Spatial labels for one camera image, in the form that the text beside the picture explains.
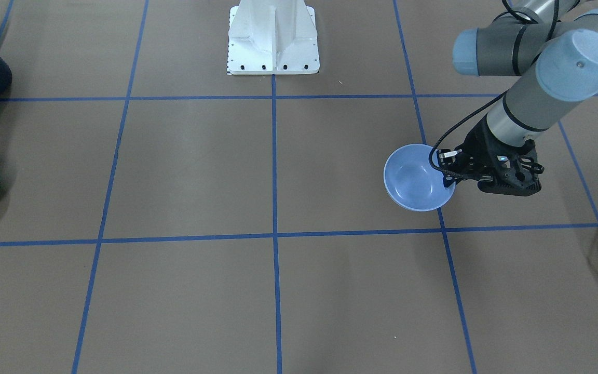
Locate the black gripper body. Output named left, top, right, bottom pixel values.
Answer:
left=457, top=115, right=512, bottom=179

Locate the blue bowl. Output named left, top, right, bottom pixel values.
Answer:
left=384, top=144, right=456, bottom=211

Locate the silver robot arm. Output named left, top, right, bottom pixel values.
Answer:
left=430, top=1, right=598, bottom=196

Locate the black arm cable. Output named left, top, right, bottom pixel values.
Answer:
left=429, top=0, right=562, bottom=175

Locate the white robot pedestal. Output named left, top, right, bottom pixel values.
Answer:
left=226, top=1, right=320, bottom=75

